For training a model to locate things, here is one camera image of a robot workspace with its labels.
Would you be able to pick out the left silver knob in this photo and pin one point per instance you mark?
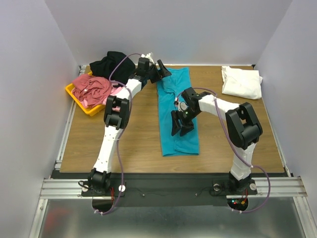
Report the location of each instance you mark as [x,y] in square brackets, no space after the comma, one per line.
[122,188]

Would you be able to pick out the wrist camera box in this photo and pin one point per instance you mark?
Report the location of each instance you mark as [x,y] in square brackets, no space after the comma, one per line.
[145,62]
[189,98]

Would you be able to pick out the black t-shirt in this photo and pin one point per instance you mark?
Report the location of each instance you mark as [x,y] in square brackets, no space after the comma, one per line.
[105,66]

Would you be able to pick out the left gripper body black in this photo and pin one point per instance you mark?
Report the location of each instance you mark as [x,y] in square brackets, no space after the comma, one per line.
[152,72]

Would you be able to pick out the right silver knob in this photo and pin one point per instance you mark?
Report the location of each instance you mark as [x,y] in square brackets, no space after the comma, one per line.
[216,187]

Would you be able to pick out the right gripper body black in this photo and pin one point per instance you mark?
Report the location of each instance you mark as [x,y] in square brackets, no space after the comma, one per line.
[184,118]

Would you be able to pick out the silver knob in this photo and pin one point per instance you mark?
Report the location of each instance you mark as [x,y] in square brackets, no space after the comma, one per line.
[216,187]
[122,188]

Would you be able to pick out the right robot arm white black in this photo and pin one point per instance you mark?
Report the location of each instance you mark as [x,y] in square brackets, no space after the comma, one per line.
[240,124]

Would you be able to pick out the folded white t-shirt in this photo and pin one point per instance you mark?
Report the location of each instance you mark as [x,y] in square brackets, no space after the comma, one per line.
[241,83]

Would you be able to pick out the dusty rose t-shirt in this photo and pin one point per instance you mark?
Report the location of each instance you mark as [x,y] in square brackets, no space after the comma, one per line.
[89,90]

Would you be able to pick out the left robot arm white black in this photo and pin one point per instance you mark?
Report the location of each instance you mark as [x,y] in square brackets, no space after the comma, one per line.
[116,117]

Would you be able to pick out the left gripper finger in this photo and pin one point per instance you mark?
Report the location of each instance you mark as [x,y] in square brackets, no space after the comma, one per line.
[159,75]
[162,68]

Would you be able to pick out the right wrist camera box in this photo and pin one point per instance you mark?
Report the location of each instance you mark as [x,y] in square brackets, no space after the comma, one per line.
[189,98]

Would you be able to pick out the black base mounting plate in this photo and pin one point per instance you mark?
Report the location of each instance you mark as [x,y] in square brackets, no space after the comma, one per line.
[163,190]

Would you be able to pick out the yellow plastic bin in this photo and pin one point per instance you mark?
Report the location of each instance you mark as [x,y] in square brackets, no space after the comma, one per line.
[89,111]

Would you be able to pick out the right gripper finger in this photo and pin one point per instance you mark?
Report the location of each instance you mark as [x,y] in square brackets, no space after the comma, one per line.
[176,123]
[186,128]

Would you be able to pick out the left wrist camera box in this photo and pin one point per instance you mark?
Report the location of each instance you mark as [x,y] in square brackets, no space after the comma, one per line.
[145,62]

